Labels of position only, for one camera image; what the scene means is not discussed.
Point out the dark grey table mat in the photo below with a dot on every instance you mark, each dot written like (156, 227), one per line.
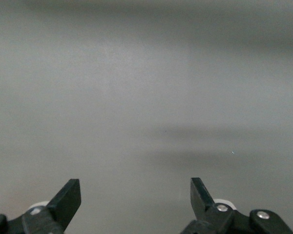
(146, 85)

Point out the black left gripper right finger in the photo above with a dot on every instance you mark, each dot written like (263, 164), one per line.
(200, 197)

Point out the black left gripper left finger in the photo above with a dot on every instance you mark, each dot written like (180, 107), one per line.
(63, 202)

